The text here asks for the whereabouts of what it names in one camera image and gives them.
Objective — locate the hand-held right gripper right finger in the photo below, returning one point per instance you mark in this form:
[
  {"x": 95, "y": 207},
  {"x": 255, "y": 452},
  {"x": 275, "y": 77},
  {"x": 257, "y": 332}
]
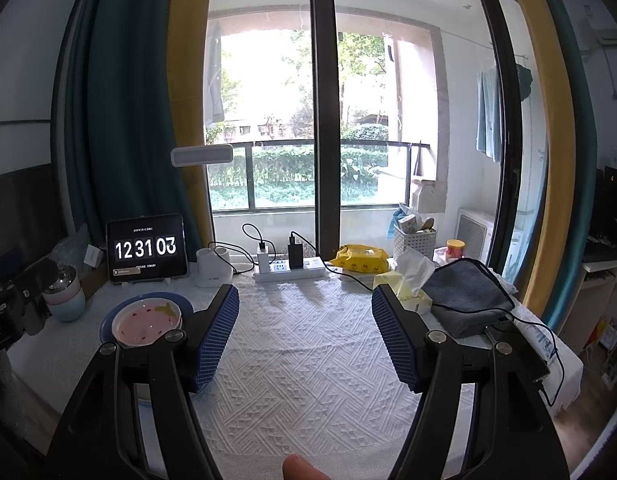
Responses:
[{"x": 396, "y": 340}]

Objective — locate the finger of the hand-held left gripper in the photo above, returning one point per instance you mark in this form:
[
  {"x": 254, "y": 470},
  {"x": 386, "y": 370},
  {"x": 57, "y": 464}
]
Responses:
[{"x": 33, "y": 280}]

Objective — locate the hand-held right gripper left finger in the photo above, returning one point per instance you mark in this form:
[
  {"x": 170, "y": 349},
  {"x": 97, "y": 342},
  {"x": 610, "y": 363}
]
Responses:
[{"x": 218, "y": 335}]

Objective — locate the blue plate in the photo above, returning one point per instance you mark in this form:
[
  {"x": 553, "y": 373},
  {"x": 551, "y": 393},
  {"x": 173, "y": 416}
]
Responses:
[{"x": 181, "y": 301}]

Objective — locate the pink patterned plate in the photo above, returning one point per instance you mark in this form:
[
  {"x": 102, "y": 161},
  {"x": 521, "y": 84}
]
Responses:
[{"x": 143, "y": 325}]

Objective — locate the person's right hand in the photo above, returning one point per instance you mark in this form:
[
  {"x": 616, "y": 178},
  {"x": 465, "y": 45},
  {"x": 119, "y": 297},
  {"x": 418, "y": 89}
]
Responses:
[{"x": 301, "y": 470}]

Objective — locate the yellow tissue pack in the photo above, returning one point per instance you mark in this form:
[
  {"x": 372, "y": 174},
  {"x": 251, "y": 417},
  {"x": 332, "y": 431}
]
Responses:
[{"x": 413, "y": 300}]

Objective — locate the light blue steel-lined bowl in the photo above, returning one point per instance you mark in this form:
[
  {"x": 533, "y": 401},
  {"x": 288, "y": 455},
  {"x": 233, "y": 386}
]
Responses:
[{"x": 68, "y": 311}]

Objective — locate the clear plastic bag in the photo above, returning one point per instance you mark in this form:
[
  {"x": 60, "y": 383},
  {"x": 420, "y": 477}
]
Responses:
[{"x": 73, "y": 245}]

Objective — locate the brown cardboard box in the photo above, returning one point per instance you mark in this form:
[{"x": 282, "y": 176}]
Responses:
[{"x": 96, "y": 281}]

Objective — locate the small white box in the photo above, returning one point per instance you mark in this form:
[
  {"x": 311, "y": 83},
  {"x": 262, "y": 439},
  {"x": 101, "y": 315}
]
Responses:
[{"x": 93, "y": 256}]

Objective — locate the white textured tablecloth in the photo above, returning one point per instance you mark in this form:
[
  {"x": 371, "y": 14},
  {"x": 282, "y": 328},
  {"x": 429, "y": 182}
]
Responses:
[{"x": 298, "y": 350}]

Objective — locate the grey folded cloth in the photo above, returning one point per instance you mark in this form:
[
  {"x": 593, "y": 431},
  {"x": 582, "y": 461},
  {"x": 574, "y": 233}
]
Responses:
[{"x": 463, "y": 285}]

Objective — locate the yellow wet wipes pack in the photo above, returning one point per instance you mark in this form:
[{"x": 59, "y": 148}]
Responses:
[{"x": 361, "y": 257}]

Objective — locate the white charger plug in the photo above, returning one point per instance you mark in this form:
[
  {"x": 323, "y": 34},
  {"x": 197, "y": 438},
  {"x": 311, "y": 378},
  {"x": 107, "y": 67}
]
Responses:
[{"x": 264, "y": 257}]

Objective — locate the white plastic basket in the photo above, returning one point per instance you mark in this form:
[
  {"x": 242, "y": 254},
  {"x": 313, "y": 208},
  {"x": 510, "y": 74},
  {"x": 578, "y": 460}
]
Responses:
[{"x": 413, "y": 247}]

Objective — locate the red can with yellow lid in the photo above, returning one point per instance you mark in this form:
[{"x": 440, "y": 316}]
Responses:
[{"x": 456, "y": 250}]

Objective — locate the black charger plug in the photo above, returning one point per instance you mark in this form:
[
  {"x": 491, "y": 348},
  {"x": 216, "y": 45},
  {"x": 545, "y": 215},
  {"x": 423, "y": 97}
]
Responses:
[{"x": 295, "y": 255}]

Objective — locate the black tablet showing clock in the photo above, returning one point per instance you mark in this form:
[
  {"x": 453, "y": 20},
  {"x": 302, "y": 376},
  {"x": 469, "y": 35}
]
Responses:
[{"x": 146, "y": 250}]

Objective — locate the white power strip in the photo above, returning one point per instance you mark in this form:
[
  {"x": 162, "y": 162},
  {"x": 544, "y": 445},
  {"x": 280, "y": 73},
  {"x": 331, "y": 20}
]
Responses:
[{"x": 308, "y": 267}]

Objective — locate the blue plastic bag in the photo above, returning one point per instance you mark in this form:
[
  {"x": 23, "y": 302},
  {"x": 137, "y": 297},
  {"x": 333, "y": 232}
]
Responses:
[{"x": 394, "y": 225}]

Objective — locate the white air conditioner unit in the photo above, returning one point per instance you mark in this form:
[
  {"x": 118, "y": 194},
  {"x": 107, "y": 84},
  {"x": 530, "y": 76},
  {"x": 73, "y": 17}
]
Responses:
[{"x": 481, "y": 232}]

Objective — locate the white desk lamp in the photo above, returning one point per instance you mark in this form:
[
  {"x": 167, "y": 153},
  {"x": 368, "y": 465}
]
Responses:
[{"x": 203, "y": 154}]

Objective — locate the teal curtain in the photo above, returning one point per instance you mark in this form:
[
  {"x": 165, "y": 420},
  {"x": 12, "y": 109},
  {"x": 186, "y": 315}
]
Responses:
[{"x": 123, "y": 110}]

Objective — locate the white shelf unit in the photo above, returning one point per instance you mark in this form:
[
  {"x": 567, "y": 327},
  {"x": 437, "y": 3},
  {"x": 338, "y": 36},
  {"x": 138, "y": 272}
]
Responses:
[{"x": 606, "y": 300}]

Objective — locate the yellow curtain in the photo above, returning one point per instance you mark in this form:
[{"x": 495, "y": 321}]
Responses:
[
  {"x": 188, "y": 60},
  {"x": 553, "y": 160}
]

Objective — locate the light blue hanging towel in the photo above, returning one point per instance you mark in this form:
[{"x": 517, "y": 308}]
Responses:
[{"x": 488, "y": 115}]

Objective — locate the black monitor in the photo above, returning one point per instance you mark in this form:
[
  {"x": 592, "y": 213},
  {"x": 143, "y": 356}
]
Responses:
[{"x": 611, "y": 200}]

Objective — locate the teal hanging shirt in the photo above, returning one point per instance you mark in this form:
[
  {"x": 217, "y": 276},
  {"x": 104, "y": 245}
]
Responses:
[{"x": 522, "y": 82}]

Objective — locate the black sliding door frame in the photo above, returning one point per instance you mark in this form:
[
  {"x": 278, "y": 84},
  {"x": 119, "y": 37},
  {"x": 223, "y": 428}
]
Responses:
[{"x": 323, "y": 110}]

